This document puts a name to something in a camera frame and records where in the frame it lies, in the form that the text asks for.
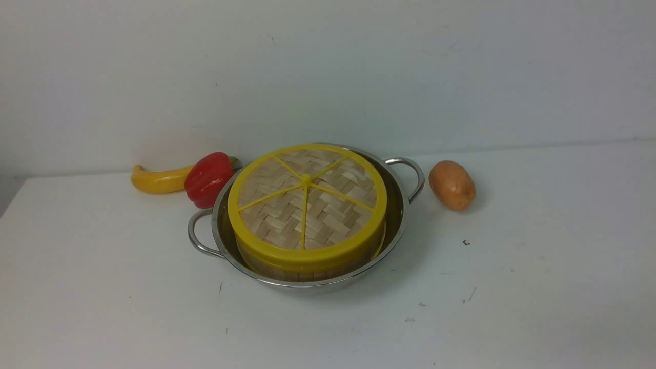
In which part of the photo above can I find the yellow-rimmed woven bamboo lid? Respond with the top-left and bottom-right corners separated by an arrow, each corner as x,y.
227,144 -> 387,249

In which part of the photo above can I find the yellow-rimmed bamboo steamer basket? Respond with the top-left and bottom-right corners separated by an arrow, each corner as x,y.
236,223 -> 386,282

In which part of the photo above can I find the brown potato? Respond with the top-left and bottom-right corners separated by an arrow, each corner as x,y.
428,160 -> 477,212

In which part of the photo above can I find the red bell pepper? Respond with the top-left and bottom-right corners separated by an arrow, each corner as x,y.
183,152 -> 241,209

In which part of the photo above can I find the yellow banana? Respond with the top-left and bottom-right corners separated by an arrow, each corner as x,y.
131,165 -> 194,194

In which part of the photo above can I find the stainless steel two-handled pot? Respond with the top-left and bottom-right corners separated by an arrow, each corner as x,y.
187,143 -> 425,293

